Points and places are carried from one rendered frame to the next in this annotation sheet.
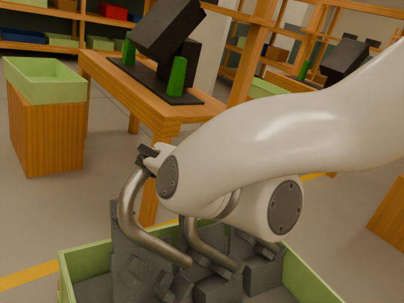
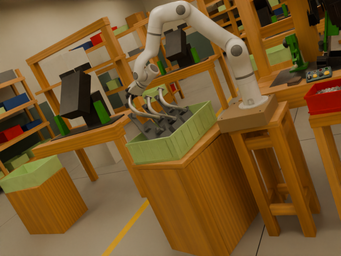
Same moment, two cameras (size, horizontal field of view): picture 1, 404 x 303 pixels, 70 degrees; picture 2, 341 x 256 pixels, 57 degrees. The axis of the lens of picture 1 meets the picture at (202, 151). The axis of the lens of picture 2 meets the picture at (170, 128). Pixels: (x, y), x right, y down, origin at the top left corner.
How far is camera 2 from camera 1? 175 cm
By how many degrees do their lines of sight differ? 15
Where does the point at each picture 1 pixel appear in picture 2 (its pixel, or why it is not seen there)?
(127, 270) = (145, 128)
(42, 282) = (123, 241)
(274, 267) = (189, 113)
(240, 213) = (148, 73)
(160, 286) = (157, 130)
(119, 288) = (147, 135)
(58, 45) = not seen: outside the picture
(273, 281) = not seen: hidden behind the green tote
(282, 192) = (151, 66)
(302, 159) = (147, 57)
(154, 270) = (153, 129)
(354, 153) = (152, 52)
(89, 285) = not seen: hidden behind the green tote
